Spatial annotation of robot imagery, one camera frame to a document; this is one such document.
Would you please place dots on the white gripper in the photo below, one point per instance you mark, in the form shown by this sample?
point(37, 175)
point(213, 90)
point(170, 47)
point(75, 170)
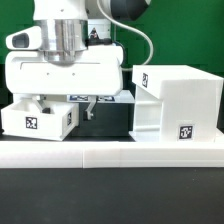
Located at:
point(96, 71)

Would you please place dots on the white front drawer box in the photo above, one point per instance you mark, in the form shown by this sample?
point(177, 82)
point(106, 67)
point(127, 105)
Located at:
point(23, 119)

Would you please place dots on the white drawer cabinet frame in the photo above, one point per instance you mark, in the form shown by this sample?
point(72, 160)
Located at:
point(175, 103)

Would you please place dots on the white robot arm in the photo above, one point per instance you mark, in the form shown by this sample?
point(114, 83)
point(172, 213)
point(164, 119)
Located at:
point(63, 54)

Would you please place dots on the fiducial marker sheet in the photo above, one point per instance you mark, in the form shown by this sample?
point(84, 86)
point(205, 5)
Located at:
point(124, 97)

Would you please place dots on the white L-shaped border fence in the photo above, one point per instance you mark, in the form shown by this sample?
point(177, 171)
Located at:
point(18, 152)

